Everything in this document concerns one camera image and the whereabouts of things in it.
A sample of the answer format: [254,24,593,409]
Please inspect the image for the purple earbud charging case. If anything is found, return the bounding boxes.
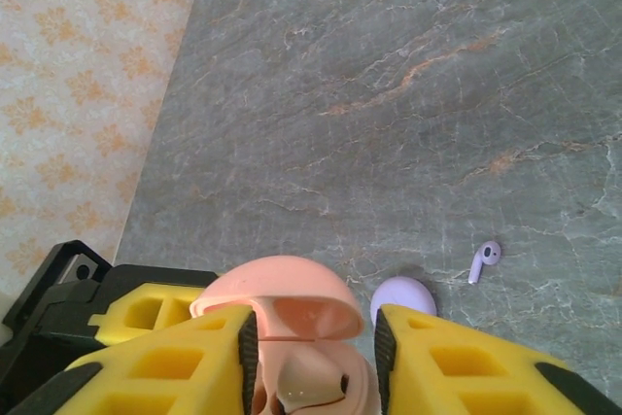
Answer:
[369,276,438,327]

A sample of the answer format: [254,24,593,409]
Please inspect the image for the purple wireless earbud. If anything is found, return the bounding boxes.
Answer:
[467,238,503,286]

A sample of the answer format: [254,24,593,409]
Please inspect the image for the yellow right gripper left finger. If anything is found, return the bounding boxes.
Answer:
[7,306,259,415]

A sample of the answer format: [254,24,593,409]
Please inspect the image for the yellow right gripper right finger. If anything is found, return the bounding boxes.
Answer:
[373,303,622,415]

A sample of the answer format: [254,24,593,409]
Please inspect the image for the pink earbud charging case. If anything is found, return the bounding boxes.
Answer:
[188,254,385,415]

